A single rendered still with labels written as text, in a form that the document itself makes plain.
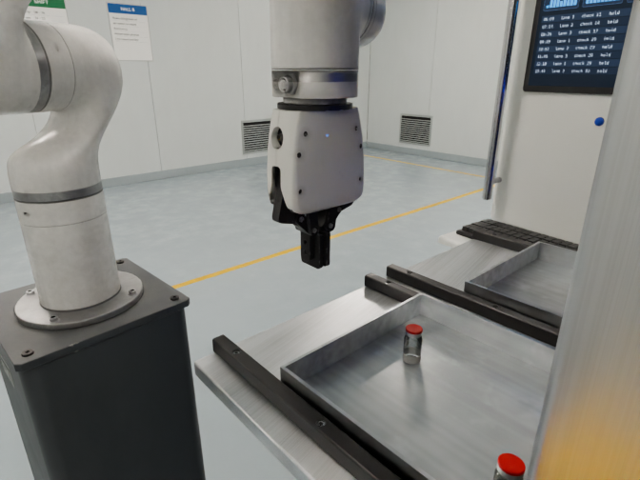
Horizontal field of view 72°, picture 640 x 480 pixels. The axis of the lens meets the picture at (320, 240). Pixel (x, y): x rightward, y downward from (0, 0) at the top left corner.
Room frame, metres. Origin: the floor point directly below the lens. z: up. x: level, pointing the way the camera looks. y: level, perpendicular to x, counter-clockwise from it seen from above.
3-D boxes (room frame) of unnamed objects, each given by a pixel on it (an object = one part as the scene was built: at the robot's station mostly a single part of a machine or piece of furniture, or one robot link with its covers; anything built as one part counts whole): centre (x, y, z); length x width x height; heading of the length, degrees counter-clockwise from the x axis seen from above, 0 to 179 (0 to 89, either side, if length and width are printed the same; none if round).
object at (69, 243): (0.66, 0.40, 0.95); 0.19 x 0.19 x 0.18
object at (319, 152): (0.46, 0.00, 1.14); 0.10 x 0.08 x 0.11; 132
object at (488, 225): (1.01, -0.54, 0.82); 0.40 x 0.14 x 0.02; 36
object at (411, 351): (0.46, -0.11, 0.90); 0.02 x 0.02 x 0.04
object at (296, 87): (0.46, 0.01, 1.20); 0.09 x 0.08 x 0.03; 132
